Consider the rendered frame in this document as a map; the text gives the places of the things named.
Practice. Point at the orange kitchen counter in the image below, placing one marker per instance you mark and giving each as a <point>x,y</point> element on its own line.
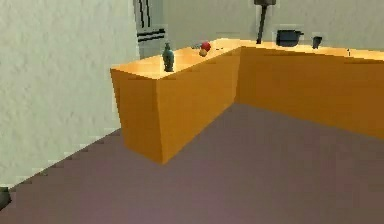
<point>200,100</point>

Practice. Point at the dark green bottle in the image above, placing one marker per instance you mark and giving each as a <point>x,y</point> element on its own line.
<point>168,58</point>

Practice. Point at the tan round potato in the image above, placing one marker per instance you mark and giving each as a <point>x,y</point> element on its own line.
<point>203,52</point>

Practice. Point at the red apple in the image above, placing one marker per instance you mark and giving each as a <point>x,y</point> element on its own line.
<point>206,46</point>

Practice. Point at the grey fridge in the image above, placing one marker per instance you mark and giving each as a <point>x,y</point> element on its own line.
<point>150,23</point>

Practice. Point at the black pot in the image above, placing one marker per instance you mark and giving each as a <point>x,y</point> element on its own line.
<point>288,37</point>

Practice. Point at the black cup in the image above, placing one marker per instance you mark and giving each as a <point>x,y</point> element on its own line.
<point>316,42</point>

